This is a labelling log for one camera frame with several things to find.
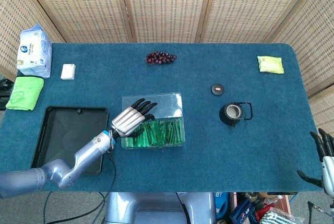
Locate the blue tablecloth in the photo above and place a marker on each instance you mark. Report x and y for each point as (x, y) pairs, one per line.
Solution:
(208, 156)

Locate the grey blue robot torso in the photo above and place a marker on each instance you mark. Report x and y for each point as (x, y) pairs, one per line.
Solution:
(156, 208)

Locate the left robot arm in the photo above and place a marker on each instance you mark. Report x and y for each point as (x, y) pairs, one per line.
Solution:
(86, 151)

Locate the black teapot lid orange knob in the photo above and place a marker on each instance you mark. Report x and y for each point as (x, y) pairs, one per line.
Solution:
(217, 89)

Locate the blue cardboard box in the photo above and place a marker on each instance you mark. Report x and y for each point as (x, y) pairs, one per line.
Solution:
(242, 212)

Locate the black equipment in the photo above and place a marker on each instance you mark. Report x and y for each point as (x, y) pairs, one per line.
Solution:
(5, 93)

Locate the black plastic tray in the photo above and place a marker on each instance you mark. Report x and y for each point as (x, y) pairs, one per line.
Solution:
(60, 130)

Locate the dark red grape bunch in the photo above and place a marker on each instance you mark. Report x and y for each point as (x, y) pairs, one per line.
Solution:
(159, 58)

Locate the green cloth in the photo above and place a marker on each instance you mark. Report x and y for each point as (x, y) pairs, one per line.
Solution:
(24, 93)

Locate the blue white plastic bag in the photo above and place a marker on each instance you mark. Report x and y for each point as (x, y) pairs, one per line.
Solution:
(34, 51)

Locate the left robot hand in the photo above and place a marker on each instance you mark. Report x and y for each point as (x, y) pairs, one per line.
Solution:
(128, 122)

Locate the green tea bag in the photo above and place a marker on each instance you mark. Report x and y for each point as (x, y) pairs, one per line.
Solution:
(180, 130)

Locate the transparent plastic tea box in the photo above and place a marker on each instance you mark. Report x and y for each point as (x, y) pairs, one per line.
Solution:
(167, 104)

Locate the woven wooden screen panel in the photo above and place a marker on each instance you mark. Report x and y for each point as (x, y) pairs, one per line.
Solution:
(315, 38)
(324, 106)
(167, 4)
(15, 25)
(255, 7)
(83, 7)

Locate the yellow green snack packet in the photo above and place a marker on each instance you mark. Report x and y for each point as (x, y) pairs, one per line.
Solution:
(270, 64)

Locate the small white tissue pack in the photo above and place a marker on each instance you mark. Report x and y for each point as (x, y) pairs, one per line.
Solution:
(68, 71)

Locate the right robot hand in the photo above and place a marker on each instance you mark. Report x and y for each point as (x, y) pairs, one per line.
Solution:
(328, 166)

